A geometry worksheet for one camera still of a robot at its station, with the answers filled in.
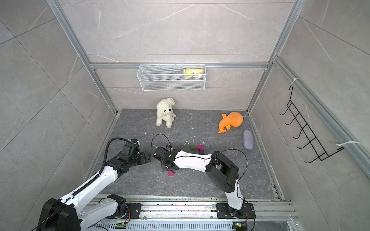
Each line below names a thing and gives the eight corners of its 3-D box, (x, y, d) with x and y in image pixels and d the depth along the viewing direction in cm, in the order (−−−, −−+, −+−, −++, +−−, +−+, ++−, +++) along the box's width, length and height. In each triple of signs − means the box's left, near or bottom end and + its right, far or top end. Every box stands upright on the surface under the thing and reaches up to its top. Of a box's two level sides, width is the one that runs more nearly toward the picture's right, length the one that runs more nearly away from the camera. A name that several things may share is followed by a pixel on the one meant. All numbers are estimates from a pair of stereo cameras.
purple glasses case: (243, 148, 100) (244, 146, 97) (243, 131, 109) (244, 129, 107) (251, 150, 99) (253, 147, 96) (251, 133, 108) (252, 130, 106)
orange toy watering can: (219, 133, 107) (220, 128, 102) (211, 122, 114) (212, 117, 109) (242, 125, 113) (245, 119, 107) (234, 115, 119) (236, 109, 114)
